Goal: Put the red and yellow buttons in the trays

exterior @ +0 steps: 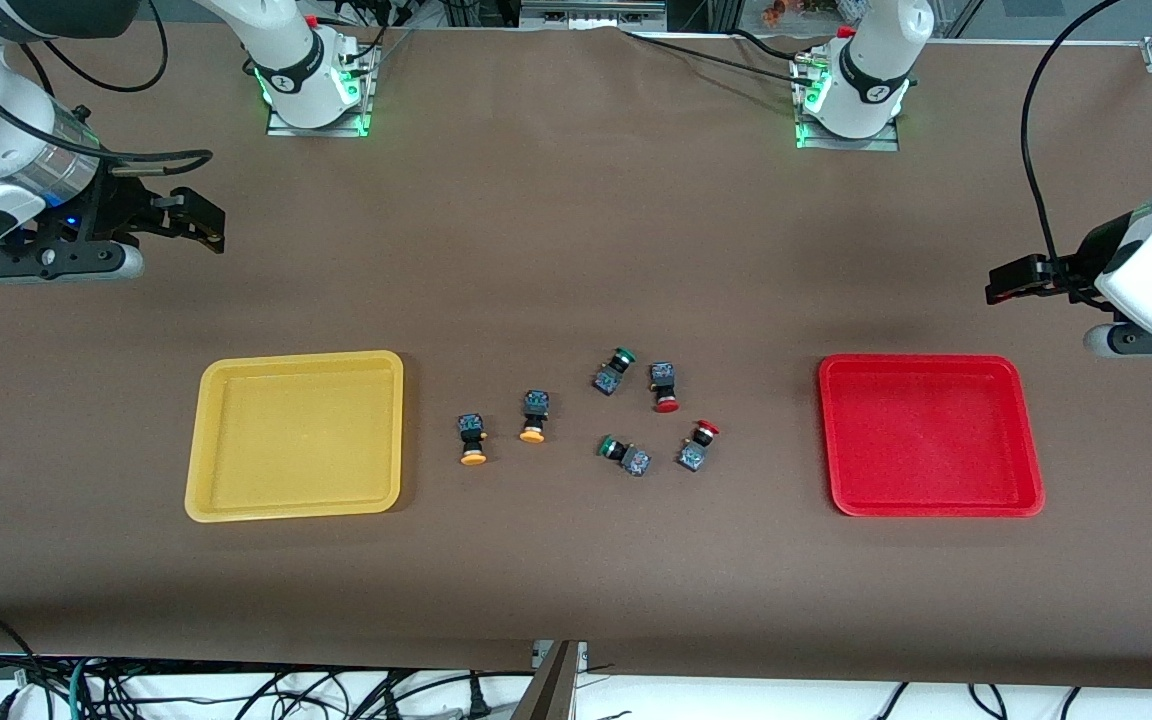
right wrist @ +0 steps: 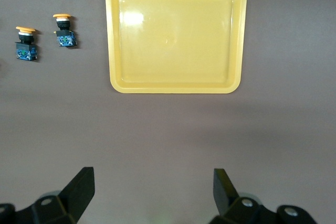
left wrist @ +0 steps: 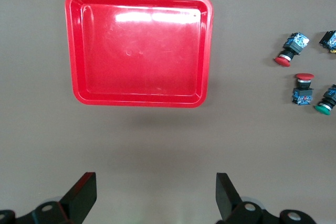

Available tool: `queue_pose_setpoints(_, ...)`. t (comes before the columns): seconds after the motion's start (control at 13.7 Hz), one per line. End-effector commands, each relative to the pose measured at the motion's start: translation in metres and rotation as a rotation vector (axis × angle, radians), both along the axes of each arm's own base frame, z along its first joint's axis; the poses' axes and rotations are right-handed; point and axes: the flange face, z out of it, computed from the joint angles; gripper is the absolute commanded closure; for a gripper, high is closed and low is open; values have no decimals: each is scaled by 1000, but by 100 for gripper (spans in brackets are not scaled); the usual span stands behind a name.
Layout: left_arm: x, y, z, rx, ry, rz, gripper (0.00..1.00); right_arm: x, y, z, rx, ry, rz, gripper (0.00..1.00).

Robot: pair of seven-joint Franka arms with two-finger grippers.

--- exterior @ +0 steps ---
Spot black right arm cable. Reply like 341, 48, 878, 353
0, 0, 214, 179

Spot yellow plastic tray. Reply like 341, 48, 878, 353
184, 350, 404, 524

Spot red plastic tray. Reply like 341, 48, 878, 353
817, 354, 1046, 519

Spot grey metal rail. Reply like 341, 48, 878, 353
519, 0, 669, 31

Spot brown table cover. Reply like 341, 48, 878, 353
0, 20, 1152, 691

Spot yellow push button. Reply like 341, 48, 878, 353
519, 390, 550, 444
457, 412, 489, 467

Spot orange background objects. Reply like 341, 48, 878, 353
761, 0, 842, 29

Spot red push button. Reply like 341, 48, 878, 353
648, 362, 681, 415
676, 420, 721, 473

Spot green push button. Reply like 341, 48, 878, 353
598, 435, 652, 478
592, 346, 637, 397

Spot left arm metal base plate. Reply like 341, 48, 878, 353
794, 55, 902, 153

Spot tangled black floor cables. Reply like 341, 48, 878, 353
0, 608, 497, 720

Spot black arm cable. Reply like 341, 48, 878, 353
0, 0, 214, 179
1021, 0, 1127, 301

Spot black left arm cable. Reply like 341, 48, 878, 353
1021, 0, 1127, 301

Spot metal table post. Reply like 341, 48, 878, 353
511, 640, 589, 720

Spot black cable on table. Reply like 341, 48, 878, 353
621, 28, 817, 83

